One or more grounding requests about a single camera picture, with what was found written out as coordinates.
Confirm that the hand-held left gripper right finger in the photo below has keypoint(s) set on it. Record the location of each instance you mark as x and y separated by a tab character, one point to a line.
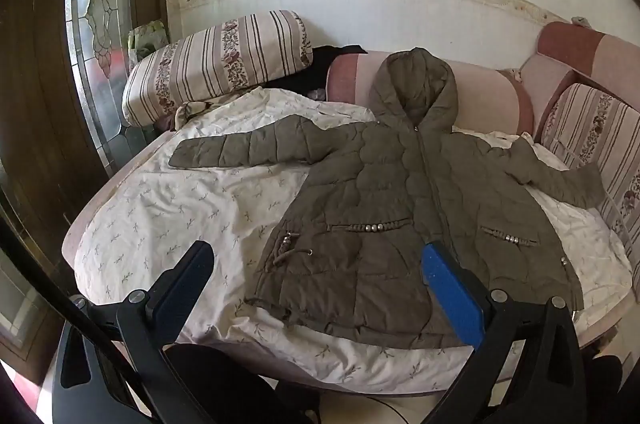
450	294

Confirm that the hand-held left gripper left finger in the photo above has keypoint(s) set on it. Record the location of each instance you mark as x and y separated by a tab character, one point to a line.
172	299

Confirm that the olive green puffer jacket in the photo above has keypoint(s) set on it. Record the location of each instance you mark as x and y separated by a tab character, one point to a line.
390	184

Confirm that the white floral bed sheet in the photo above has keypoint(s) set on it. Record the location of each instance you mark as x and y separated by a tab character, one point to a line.
175	214

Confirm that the crumpled floral cloth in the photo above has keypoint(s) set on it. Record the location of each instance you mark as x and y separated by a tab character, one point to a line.
195	111

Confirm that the pink sofa bolster cushion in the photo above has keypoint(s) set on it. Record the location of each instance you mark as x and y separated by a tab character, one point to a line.
490	99

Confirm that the striped floral pillow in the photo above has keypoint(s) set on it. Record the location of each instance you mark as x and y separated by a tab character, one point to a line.
210	59
595	124

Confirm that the pink sofa backrest cushion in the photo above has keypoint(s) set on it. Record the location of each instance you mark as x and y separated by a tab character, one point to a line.
542	79
600	54

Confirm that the black cloth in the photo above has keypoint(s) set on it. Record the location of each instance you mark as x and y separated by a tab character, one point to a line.
310	74

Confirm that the green floral bag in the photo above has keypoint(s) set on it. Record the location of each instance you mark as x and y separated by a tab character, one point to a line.
145	39

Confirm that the small grey object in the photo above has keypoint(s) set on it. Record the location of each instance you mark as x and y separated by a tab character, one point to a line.
581	21

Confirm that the stained glass door panel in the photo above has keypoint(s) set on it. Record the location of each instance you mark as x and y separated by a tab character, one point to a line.
95	4

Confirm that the dark wooden door frame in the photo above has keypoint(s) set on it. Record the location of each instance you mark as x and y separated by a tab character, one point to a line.
35	79

